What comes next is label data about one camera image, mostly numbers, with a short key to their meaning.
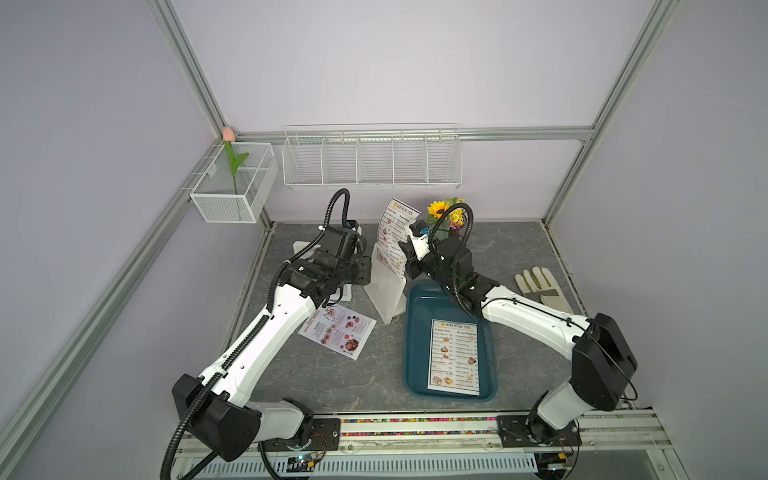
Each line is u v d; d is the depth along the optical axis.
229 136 0.89
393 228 0.79
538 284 1.02
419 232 0.65
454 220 0.89
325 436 0.73
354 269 0.65
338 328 0.92
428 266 0.69
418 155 1.05
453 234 0.94
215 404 0.38
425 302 0.97
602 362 0.43
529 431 0.67
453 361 0.85
